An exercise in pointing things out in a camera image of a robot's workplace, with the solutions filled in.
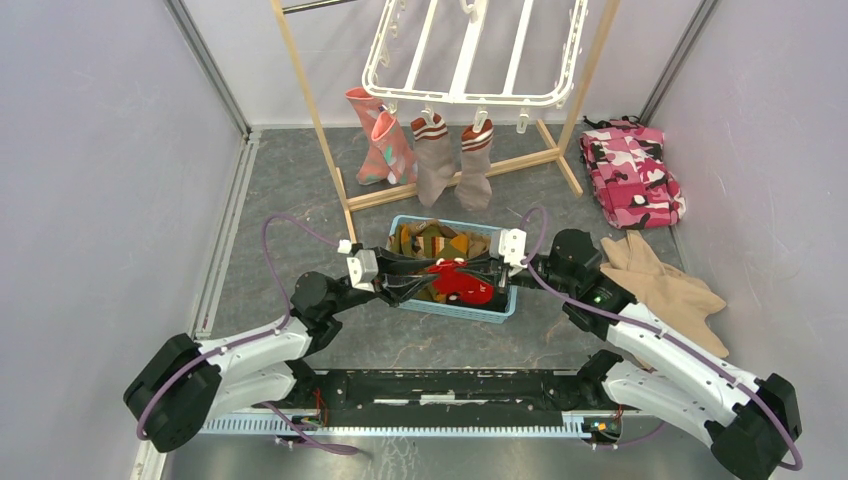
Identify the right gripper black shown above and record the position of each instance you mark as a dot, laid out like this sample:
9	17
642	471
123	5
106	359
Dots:
489	269

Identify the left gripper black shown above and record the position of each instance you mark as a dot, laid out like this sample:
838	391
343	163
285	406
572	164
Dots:
392	281

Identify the red sock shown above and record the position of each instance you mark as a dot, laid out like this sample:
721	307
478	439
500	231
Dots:
453	284

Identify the pink sock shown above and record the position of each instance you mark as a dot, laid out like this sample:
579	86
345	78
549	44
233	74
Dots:
394	150
367	108

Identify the grey brown striped sock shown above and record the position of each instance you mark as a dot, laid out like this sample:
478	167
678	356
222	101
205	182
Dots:
435	161

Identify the white clip hanger frame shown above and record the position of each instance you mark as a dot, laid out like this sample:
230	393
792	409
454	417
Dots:
475	14

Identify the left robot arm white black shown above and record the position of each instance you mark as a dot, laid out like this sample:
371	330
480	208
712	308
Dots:
187	382

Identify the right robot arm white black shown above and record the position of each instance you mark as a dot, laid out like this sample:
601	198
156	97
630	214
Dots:
750	425

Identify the olive yellow sock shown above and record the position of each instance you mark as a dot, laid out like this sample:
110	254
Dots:
432	239

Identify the blue plastic basket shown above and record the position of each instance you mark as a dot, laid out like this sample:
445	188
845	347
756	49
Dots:
462	311

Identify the pink camouflage bag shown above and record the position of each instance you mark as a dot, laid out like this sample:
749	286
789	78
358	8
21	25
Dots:
625	163

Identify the beige cloth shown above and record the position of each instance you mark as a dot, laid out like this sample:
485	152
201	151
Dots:
678	299

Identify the black metal rod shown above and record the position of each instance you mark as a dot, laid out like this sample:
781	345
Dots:
313	5

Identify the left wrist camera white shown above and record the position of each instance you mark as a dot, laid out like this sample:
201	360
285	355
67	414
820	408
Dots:
362	265

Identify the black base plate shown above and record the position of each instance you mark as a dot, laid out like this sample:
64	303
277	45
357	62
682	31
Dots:
445	397

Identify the toothed cable rail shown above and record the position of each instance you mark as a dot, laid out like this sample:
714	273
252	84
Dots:
271	424

